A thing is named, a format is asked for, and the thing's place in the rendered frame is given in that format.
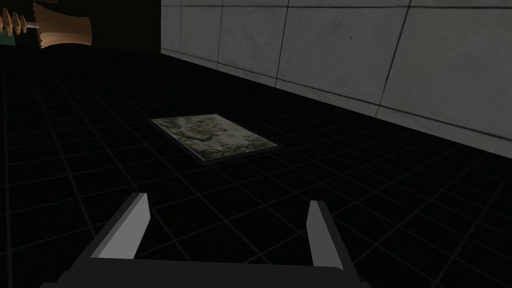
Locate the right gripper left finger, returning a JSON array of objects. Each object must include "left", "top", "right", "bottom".
[{"left": 81, "top": 192, "right": 152, "bottom": 260}]

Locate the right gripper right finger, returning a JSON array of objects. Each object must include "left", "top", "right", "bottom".
[{"left": 305, "top": 200, "right": 355, "bottom": 272}]

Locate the grey patterned book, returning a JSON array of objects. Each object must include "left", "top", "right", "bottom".
[{"left": 150, "top": 113, "right": 279, "bottom": 163}]

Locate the wooden knife block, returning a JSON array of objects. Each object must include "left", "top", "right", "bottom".
[{"left": 0, "top": 1, "right": 93, "bottom": 49}]

